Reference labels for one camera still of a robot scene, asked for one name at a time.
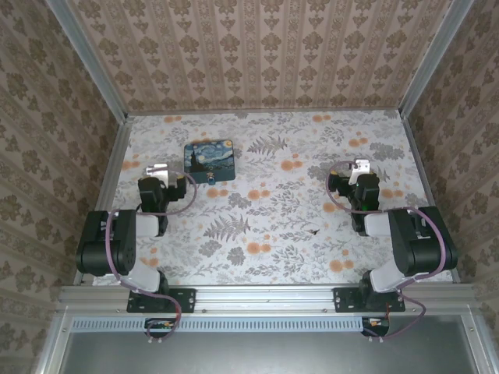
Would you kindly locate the grey metal sheet panel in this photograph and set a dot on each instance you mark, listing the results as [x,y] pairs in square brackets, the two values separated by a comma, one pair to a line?
[265,350]

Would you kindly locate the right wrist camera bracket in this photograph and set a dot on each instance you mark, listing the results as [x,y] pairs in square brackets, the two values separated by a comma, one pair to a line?
[358,168]

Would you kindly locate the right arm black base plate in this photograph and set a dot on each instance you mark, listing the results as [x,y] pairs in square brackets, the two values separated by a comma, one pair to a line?
[347,300]

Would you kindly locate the aluminium mounting rail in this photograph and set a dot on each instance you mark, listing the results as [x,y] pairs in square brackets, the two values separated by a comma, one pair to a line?
[265,298]

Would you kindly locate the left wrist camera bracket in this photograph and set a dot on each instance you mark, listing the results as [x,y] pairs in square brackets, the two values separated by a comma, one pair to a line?
[160,171]

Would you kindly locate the black connector board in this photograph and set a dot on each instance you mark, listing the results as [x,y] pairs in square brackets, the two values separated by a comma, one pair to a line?
[376,326]
[158,327]

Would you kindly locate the aluminium side rail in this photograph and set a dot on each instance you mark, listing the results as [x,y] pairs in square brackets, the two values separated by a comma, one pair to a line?
[423,171]
[111,183]

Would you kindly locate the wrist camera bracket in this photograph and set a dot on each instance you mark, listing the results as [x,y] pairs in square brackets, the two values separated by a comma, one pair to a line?
[160,171]
[358,168]

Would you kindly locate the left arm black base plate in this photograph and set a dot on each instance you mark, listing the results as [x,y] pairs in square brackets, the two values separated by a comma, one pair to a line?
[183,300]

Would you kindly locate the aluminium frame post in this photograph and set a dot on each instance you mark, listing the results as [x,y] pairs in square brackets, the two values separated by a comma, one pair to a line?
[432,58]
[87,58]

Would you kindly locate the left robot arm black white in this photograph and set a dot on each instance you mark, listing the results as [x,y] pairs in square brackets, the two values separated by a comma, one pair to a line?
[124,249]

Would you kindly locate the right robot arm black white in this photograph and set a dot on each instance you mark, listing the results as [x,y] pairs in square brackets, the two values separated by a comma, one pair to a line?
[425,249]

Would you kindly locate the starry night print tin box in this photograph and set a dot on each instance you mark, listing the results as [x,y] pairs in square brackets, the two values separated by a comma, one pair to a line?
[208,159]

